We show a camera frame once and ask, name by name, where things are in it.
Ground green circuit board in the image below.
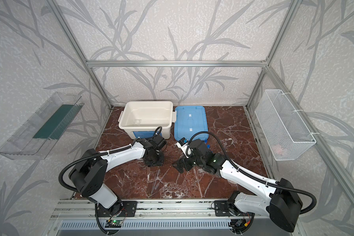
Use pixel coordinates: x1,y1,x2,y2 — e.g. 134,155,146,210
105,220,124,228

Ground white wire mesh basket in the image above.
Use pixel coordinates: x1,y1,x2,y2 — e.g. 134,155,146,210
255,89,316,161

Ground small clear glass beaker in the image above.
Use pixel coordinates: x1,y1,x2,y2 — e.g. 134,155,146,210
134,119,142,125

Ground white plastic storage bin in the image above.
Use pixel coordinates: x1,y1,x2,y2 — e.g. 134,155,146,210
118,101,176,139

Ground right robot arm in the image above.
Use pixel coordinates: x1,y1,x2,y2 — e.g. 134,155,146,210
173,136,317,233

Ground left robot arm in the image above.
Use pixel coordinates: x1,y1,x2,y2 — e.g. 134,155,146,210
58,126,167,210

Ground aluminium front rail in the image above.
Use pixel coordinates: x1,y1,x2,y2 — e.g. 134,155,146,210
50,198,299,220

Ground pink item in basket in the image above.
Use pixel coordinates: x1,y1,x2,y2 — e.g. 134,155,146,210
272,145,287,156

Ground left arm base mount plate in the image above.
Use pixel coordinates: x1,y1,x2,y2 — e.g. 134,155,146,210
95,200,138,217

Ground clear acrylic wall shelf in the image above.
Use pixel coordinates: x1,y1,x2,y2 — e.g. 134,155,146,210
0,92,84,160

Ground blue plastic bin lid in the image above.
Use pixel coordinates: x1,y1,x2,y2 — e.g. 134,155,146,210
174,106,208,141

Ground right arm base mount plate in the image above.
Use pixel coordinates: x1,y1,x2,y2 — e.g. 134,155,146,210
213,200,241,217

